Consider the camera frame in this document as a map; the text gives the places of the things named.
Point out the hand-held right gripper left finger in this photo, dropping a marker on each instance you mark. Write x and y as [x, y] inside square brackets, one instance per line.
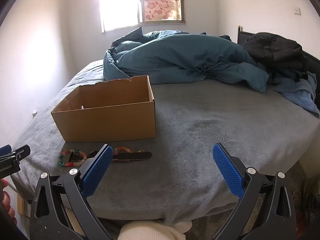
[98, 170]

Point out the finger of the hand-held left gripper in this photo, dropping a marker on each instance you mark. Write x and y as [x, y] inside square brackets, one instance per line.
[21, 152]
[5, 150]

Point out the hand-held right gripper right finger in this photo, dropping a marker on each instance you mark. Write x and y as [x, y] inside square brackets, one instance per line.
[228, 170]

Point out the black wrist watch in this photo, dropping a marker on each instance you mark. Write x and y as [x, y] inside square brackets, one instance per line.
[132, 156]

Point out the cardboard box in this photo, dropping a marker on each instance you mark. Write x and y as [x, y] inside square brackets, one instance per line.
[105, 125]

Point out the person's left hand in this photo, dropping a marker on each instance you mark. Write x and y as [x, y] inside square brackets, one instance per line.
[6, 198]

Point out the flat cardboard piece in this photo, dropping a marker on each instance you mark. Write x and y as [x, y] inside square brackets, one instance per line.
[22, 205]

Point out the person's cream trouser leg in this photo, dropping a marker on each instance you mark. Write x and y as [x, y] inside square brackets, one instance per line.
[150, 231]

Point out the blue towel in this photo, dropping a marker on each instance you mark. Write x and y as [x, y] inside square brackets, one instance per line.
[300, 92]

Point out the teal duvet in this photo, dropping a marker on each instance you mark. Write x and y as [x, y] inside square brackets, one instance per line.
[180, 60]

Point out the black jacket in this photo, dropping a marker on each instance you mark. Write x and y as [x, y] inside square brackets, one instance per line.
[272, 50]

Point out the window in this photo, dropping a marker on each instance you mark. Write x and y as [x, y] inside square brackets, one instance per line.
[120, 5]

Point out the floral curtain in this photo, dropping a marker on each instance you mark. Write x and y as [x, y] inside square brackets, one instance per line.
[160, 2]

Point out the white wall outlet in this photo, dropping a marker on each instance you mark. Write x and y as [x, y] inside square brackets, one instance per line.
[35, 113]

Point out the white wall switch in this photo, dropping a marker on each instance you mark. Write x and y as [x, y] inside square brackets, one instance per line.
[296, 10]

